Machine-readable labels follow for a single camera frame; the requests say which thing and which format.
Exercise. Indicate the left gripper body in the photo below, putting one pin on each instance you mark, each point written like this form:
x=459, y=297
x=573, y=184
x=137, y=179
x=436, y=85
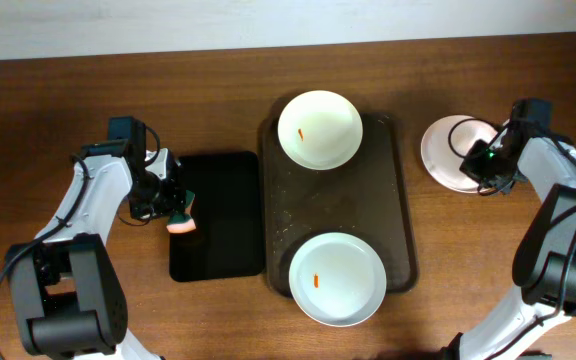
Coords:
x=176, y=203

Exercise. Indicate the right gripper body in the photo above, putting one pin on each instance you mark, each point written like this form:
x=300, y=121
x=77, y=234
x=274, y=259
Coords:
x=481, y=167

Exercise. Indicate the green and pink sponge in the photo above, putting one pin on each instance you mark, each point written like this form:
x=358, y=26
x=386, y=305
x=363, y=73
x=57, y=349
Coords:
x=181, y=221

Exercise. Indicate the white plate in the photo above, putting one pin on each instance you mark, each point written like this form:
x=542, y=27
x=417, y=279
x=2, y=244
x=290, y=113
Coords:
x=331, y=126
x=352, y=279
x=458, y=132

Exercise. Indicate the white plate top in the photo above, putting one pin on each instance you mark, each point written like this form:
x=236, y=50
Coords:
x=331, y=126

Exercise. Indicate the white plate bottom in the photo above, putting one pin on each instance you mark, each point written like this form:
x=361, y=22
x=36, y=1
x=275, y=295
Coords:
x=352, y=279

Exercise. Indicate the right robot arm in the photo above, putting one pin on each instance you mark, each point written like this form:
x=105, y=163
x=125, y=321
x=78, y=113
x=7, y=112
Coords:
x=543, y=294

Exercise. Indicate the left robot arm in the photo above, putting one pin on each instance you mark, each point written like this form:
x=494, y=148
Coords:
x=66, y=295

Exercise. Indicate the black small tray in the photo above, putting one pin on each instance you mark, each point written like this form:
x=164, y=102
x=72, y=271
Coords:
x=228, y=240

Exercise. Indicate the brown serving tray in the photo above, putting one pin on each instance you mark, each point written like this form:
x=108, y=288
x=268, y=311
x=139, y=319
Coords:
x=365, y=197

